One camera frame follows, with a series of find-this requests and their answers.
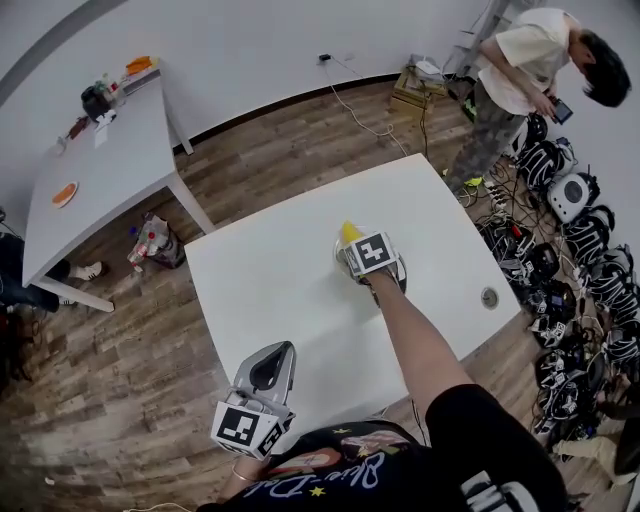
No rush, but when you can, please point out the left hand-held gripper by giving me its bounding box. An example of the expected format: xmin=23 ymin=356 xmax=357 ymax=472
xmin=210 ymin=341 xmax=298 ymax=461

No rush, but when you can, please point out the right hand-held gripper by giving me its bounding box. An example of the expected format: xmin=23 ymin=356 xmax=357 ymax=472
xmin=342 ymin=230 xmax=408 ymax=296

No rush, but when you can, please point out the yellow object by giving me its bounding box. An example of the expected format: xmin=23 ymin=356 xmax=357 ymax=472
xmin=339 ymin=219 xmax=370 ymax=247

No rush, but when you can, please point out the person's left forearm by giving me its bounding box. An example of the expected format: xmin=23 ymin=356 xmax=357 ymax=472
xmin=218 ymin=453 xmax=272 ymax=502

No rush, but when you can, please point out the person's right forearm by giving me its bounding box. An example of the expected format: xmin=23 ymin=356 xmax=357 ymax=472
xmin=366 ymin=272 xmax=475 ymax=420

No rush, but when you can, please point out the orange item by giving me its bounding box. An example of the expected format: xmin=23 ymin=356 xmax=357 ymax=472
xmin=50 ymin=180 xmax=81 ymax=210

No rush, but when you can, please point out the white square table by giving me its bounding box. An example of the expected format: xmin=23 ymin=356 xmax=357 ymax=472
xmin=183 ymin=152 xmax=523 ymax=445

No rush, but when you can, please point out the white extension socket strip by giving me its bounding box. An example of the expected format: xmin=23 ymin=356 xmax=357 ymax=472
xmin=481 ymin=178 xmax=512 ymax=212

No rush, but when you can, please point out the wooden crate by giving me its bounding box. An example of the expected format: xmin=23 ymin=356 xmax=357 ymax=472
xmin=389 ymin=66 xmax=450 ymax=122

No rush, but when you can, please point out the black printed t-shirt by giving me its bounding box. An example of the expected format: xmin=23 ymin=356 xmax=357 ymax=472
xmin=196 ymin=383 xmax=570 ymax=512

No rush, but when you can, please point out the trash bin with plastic bag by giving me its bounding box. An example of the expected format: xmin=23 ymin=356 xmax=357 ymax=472
xmin=126 ymin=212 xmax=187 ymax=272

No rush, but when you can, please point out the white router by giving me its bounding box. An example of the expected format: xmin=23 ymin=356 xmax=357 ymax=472
xmin=414 ymin=58 xmax=445 ymax=80

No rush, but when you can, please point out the white round device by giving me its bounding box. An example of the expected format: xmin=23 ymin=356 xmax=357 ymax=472
xmin=545 ymin=171 xmax=600 ymax=225

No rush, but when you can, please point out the pile of black headsets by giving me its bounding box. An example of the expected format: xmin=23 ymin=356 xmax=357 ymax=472
xmin=473 ymin=112 xmax=640 ymax=452

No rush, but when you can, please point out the black handheld device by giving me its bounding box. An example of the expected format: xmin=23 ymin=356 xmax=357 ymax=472
xmin=549 ymin=97 xmax=575 ymax=126

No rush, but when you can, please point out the grey metal ladder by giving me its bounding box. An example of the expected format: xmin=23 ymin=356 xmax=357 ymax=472
xmin=451 ymin=0 xmax=532 ymax=77

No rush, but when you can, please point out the long white table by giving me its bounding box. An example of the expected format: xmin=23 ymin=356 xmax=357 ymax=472
xmin=21 ymin=66 xmax=217 ymax=314

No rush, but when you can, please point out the grey tray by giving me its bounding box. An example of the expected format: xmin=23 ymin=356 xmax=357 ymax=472
xmin=121 ymin=67 xmax=162 ymax=97

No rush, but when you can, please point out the black pouch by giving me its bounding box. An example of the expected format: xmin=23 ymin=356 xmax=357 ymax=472
xmin=80 ymin=85 xmax=113 ymax=122

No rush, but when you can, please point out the dark red tool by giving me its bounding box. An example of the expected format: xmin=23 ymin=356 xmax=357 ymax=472
xmin=66 ymin=116 xmax=92 ymax=142

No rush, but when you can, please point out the white wall cable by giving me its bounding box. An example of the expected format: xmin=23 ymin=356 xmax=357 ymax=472
xmin=326 ymin=58 xmax=410 ymax=157

